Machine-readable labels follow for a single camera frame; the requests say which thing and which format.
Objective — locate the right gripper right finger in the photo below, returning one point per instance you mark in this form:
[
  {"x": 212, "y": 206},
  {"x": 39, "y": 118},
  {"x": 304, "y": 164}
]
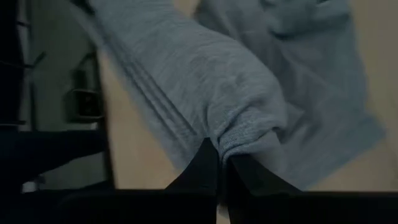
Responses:
[{"x": 252, "y": 177}]

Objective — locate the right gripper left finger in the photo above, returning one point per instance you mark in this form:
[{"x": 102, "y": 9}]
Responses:
[{"x": 202, "y": 174}]

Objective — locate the light grey shirt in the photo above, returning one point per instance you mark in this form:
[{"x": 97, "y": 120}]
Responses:
[{"x": 217, "y": 77}]

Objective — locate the grey power brick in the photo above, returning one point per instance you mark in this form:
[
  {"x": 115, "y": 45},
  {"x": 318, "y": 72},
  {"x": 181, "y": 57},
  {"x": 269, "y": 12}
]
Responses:
[{"x": 84, "y": 105}]

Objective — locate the black aluminium table frame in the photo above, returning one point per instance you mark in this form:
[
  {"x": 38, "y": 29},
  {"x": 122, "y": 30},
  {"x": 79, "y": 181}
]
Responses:
[{"x": 46, "y": 152}]

